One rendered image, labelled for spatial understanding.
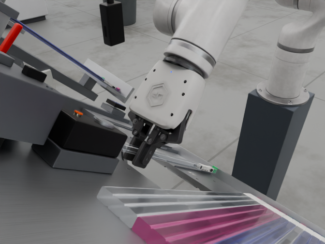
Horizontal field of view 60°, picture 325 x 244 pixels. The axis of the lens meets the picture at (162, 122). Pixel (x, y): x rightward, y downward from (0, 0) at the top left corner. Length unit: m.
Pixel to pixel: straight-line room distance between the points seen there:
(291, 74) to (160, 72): 0.68
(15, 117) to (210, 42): 0.30
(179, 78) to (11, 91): 0.27
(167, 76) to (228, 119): 1.77
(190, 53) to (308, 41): 0.65
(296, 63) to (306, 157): 1.07
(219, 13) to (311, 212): 1.40
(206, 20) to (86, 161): 0.28
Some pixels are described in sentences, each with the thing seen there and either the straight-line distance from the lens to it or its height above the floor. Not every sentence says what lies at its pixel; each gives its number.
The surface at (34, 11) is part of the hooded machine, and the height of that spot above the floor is 0.15.
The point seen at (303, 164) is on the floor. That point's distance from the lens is 1.97.
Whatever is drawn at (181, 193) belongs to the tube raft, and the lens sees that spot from 0.34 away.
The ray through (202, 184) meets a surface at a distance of 0.53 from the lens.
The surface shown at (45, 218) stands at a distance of 0.19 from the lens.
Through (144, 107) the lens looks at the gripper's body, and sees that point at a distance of 0.45.
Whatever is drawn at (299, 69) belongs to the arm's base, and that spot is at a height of 0.83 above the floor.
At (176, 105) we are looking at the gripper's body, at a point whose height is 1.02.
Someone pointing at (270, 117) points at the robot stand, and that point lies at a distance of 1.13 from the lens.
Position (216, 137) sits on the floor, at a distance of 2.00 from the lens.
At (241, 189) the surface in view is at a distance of 0.71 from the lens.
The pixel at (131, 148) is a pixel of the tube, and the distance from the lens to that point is 0.44.
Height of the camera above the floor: 1.24
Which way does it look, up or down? 36 degrees down
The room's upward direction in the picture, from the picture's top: straight up
